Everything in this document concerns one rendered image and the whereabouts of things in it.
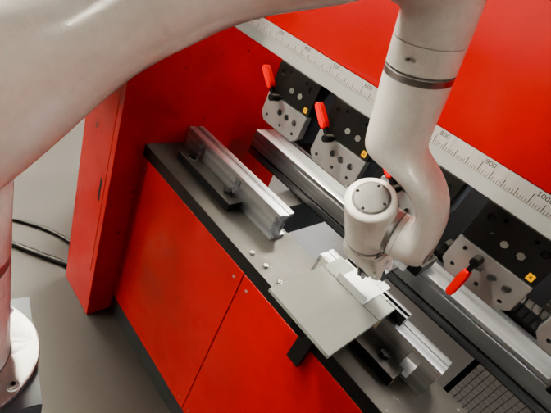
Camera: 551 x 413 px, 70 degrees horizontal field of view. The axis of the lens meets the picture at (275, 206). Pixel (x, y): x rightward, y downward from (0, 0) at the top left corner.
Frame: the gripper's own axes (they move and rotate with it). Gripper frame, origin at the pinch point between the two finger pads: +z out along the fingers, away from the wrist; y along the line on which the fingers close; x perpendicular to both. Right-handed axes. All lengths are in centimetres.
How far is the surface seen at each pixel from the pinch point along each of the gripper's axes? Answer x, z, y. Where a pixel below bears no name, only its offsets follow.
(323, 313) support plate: 14.0, -3.1, -1.6
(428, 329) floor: -55, 185, -10
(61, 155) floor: 56, 92, 210
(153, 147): 16, 11, 82
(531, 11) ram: -39, -40, 3
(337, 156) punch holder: -13.1, -9.5, 21.8
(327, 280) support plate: 7.3, 2.5, 4.6
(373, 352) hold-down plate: 9.5, 13.1, -12.3
